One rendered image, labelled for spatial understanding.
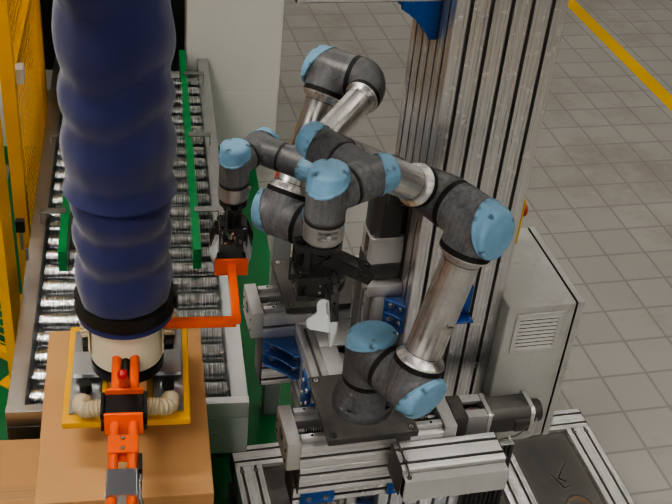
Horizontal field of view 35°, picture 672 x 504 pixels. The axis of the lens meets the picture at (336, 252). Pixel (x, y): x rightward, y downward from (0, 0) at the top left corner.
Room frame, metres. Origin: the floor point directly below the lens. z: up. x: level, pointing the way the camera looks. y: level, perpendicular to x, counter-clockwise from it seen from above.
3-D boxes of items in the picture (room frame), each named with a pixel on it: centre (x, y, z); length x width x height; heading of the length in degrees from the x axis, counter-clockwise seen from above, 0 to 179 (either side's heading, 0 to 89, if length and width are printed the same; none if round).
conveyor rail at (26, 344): (3.35, 1.12, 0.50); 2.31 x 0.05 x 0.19; 12
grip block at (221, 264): (2.26, 0.27, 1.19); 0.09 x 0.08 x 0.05; 101
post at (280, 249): (2.94, 0.19, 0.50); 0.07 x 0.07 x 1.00; 12
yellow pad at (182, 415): (1.93, 0.37, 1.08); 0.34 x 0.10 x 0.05; 11
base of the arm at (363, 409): (1.92, -0.10, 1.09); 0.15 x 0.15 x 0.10
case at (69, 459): (1.92, 0.48, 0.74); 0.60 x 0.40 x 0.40; 12
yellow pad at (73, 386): (1.89, 0.56, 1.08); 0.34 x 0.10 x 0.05; 11
